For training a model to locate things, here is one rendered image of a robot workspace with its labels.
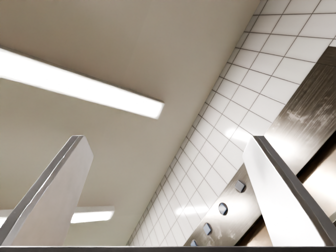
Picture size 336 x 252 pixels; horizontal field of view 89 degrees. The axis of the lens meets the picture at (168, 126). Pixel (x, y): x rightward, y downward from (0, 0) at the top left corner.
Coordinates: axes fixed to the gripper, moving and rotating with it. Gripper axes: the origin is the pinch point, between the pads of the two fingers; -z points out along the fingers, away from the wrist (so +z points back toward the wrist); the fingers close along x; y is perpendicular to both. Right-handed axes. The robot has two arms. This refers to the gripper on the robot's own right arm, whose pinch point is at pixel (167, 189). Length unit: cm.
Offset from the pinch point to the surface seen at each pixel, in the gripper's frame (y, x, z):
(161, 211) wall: 136, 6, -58
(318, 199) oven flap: 53, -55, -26
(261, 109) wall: 42, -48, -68
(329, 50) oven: 13, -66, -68
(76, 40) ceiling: 12, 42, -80
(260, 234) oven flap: 80, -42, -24
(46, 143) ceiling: 61, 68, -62
